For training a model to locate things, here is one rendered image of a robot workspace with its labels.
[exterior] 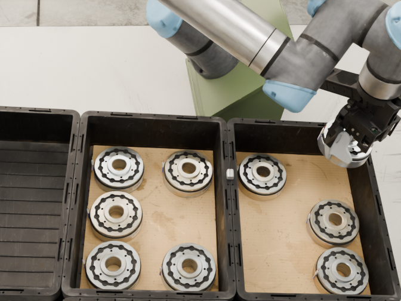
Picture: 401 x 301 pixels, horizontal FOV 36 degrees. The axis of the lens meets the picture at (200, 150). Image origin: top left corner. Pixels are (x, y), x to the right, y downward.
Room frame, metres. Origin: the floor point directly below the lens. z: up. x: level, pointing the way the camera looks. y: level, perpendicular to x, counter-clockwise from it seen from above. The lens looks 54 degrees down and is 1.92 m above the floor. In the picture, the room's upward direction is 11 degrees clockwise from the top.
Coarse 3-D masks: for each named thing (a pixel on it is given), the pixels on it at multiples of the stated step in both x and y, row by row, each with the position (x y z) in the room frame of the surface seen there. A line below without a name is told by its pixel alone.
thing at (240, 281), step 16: (320, 128) 0.83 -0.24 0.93; (368, 160) 0.78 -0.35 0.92; (368, 176) 0.73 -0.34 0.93; (384, 224) 0.62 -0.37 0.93; (240, 240) 0.53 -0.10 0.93; (384, 240) 0.59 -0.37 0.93; (240, 256) 0.50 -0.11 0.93; (240, 272) 0.47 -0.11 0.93; (240, 288) 0.44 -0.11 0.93; (400, 288) 0.50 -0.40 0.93
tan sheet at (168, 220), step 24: (120, 168) 0.70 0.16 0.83; (144, 168) 0.71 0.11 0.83; (96, 192) 0.63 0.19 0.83; (144, 192) 0.65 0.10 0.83; (168, 192) 0.66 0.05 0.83; (120, 216) 0.59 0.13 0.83; (144, 216) 0.60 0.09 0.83; (168, 216) 0.61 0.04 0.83; (192, 216) 0.62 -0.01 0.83; (96, 240) 0.53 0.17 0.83; (144, 240) 0.55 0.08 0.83; (168, 240) 0.56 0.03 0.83; (192, 240) 0.56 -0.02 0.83; (216, 240) 0.57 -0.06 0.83; (144, 264) 0.50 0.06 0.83; (216, 264) 0.52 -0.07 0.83; (144, 288) 0.45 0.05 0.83; (216, 288) 0.47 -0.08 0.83
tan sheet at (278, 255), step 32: (288, 160) 0.80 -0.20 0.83; (320, 160) 0.82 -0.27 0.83; (288, 192) 0.72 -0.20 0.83; (320, 192) 0.74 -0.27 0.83; (256, 224) 0.63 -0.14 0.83; (288, 224) 0.64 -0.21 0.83; (256, 256) 0.56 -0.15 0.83; (288, 256) 0.57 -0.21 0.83; (256, 288) 0.49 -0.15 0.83; (288, 288) 0.50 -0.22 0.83
